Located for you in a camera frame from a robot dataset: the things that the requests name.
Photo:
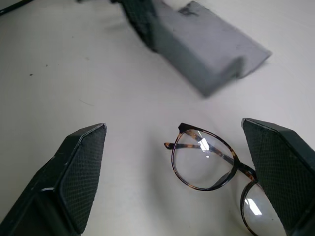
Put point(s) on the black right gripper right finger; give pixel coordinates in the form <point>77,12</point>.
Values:
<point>278,172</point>

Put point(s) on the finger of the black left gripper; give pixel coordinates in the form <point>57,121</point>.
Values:
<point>140,22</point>

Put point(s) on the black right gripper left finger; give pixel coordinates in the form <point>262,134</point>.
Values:
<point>73,177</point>

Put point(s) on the grey glasses case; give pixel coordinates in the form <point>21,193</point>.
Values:
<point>209,51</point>

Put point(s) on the tortoiseshell eyeglasses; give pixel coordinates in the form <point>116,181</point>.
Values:
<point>222,152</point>

